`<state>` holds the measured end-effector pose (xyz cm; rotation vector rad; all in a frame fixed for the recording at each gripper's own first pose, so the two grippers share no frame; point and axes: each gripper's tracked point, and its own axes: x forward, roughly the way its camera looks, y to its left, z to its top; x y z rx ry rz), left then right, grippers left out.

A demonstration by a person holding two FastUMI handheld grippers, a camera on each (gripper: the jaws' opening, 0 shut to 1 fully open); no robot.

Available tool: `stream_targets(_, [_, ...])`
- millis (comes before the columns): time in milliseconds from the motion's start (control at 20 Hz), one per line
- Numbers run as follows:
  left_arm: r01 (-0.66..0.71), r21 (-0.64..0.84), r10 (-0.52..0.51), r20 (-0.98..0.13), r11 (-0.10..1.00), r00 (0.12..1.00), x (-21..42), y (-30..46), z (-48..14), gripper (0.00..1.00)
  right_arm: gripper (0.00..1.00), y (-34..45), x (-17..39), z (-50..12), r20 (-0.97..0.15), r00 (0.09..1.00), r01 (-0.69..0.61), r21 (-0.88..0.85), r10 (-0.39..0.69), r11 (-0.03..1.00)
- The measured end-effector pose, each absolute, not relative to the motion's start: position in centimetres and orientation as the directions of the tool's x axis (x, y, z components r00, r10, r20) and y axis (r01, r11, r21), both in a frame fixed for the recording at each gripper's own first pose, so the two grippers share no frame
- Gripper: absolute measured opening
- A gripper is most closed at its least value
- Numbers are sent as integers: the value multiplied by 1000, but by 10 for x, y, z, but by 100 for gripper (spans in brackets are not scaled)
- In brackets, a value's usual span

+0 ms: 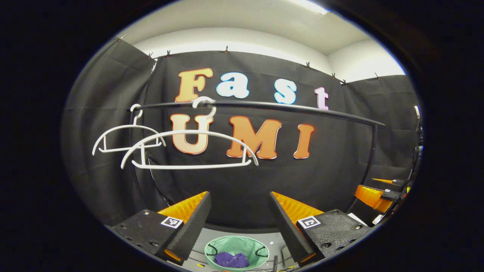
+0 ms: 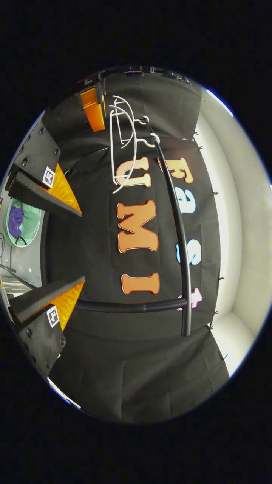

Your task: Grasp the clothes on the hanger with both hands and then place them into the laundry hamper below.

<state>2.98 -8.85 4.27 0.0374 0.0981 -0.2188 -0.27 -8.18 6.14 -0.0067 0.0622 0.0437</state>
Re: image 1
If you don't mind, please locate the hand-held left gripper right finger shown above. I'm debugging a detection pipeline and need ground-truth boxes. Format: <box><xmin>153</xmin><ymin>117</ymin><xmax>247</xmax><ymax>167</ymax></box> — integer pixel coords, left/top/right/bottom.
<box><xmin>269</xmin><ymin>191</ymin><xmax>373</xmax><ymax>267</ymax></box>

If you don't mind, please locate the ceiling light panel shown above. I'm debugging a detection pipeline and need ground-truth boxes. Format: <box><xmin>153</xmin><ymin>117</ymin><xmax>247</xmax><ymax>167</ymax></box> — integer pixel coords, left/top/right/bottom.
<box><xmin>289</xmin><ymin>0</ymin><xmax>330</xmax><ymax>15</ymax></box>

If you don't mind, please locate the black clothes rack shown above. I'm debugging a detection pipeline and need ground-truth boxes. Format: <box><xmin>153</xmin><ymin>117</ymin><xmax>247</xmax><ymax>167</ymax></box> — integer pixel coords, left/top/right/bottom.
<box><xmin>129</xmin><ymin>100</ymin><xmax>387</xmax><ymax>206</ymax></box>

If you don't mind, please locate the green laundry hamper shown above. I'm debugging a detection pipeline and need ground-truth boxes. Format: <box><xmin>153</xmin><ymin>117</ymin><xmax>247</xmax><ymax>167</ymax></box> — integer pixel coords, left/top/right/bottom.
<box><xmin>204</xmin><ymin>235</ymin><xmax>270</xmax><ymax>272</ymax></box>

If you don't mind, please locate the purple ribbed jacket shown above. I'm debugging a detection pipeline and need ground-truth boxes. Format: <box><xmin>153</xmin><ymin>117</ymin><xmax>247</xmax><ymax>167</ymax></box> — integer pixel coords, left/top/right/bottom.
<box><xmin>214</xmin><ymin>252</ymin><xmax>250</xmax><ymax>269</ymax></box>

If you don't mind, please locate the white plastic hanger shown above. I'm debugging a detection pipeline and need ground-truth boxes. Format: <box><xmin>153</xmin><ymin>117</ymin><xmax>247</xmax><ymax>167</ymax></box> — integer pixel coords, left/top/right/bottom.
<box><xmin>120</xmin><ymin>96</ymin><xmax>259</xmax><ymax>170</ymax></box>
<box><xmin>92</xmin><ymin>104</ymin><xmax>167</xmax><ymax>156</ymax></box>

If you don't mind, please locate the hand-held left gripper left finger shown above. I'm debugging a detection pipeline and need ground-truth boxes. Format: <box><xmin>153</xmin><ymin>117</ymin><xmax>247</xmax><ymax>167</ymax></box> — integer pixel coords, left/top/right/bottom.
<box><xmin>110</xmin><ymin>191</ymin><xmax>212</xmax><ymax>266</ymax></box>

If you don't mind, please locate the black backdrop cloth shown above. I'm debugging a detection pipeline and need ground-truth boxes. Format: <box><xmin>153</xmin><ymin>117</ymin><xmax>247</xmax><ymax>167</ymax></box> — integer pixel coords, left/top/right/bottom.
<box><xmin>62</xmin><ymin>38</ymin><xmax>422</xmax><ymax>231</ymax></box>

